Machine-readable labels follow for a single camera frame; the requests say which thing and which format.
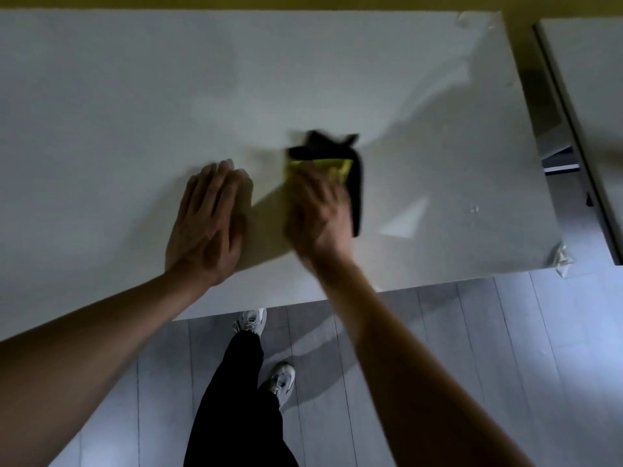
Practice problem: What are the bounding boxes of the person's right hand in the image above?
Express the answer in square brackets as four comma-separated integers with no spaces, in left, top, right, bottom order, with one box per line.
[283,165,355,264]

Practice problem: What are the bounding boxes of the person's left hand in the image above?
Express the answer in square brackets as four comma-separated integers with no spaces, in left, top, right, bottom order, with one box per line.
[165,159,255,288]

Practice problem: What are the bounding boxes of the black and yellow cleaning cloth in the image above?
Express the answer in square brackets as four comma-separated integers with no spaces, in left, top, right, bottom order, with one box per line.
[285,129,362,238]

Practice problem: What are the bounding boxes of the person's left forearm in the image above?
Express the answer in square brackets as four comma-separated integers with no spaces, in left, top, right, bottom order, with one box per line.
[0,263,226,467]

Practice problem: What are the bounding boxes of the person's right forearm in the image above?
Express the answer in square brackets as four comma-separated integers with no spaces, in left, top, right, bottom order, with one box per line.
[296,252,537,467]

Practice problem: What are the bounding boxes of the white sneaker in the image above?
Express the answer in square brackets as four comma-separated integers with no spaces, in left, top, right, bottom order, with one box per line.
[232,308,268,339]
[258,362,297,410]

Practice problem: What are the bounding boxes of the black trousers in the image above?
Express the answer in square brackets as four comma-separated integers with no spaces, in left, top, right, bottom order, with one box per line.
[183,329,300,467]

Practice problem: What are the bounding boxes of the crumpled clear tape piece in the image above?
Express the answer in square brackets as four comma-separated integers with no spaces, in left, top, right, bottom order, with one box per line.
[550,242,576,279]
[456,11,503,32]

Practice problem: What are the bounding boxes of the white side table dark edge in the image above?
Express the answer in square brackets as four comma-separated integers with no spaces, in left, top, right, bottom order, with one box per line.
[532,17,623,266]

